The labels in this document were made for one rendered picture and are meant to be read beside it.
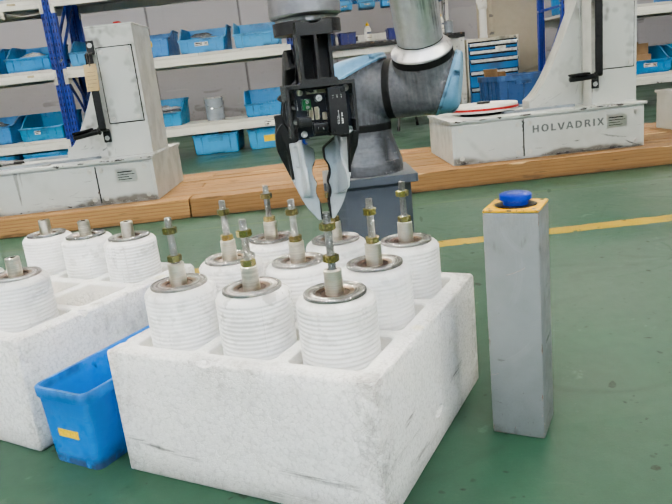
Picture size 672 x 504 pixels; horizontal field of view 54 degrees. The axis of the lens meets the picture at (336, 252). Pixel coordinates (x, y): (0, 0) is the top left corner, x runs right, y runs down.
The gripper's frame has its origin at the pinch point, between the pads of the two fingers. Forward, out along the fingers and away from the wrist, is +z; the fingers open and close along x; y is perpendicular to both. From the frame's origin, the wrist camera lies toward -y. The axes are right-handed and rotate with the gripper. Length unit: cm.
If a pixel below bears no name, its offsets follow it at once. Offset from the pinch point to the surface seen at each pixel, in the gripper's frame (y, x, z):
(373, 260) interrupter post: -7.8, 6.7, 9.6
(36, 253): -61, -50, 13
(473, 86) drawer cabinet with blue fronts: -510, 217, 8
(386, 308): -4.2, 7.1, 15.1
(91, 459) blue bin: -14, -35, 34
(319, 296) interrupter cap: 1.6, -2.0, 10.2
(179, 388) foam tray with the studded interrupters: -4.8, -20.3, 21.5
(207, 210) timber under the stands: -199, -21, 33
